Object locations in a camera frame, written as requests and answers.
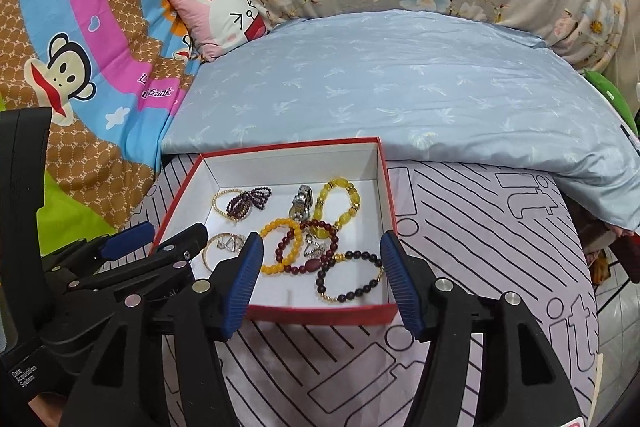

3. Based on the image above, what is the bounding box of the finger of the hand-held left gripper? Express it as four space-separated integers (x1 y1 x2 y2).
65 222 208 303
42 221 156 280

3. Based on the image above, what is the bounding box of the opaque yellow bead bracelet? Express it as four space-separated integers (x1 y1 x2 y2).
259 217 307 275

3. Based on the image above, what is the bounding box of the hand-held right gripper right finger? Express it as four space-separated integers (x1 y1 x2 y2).
380 229 593 427

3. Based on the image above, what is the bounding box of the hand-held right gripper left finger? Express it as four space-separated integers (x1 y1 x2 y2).
62 231 265 427

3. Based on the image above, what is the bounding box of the dark red bead bracelet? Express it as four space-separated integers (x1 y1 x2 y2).
277 219 336 275

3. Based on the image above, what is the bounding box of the red jewelry box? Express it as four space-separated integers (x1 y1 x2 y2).
150 137 399 324

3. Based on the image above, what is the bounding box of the pink bunny pillow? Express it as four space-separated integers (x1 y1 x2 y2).
166 0 273 60

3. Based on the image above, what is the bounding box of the purple small-bead necklace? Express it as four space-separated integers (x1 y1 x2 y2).
227 187 272 220

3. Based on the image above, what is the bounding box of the silver chain necklace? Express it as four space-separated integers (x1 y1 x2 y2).
304 234 331 258

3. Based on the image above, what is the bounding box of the gold bangle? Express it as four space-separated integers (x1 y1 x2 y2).
202 232 246 268

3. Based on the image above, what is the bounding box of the light blue pillow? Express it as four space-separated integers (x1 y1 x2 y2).
161 9 640 230

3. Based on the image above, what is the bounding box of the silver metal watch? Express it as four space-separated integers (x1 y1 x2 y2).
289 184 315 222

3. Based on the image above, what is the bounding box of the green plush object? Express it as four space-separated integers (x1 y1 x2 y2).
582 69 638 132

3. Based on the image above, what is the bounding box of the thin gold bead bracelet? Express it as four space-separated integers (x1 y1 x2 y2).
212 188 246 223

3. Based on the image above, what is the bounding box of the translucent yellow bead bracelet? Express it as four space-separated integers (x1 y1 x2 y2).
312 177 362 240

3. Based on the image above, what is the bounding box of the colourful cartoon monkey blanket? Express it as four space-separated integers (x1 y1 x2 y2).
0 0 201 258

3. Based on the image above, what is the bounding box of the dark brown gold-accent bracelet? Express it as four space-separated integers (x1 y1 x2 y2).
315 249 385 305

